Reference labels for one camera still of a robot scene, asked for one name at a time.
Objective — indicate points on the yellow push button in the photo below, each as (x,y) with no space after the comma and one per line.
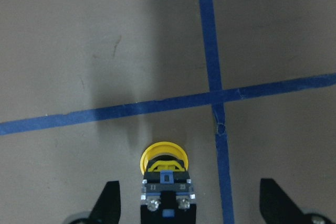
(167,194)

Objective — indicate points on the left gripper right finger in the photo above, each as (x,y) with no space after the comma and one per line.
(276,206)

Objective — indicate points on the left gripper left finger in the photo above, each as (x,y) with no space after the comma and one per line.
(108,206)

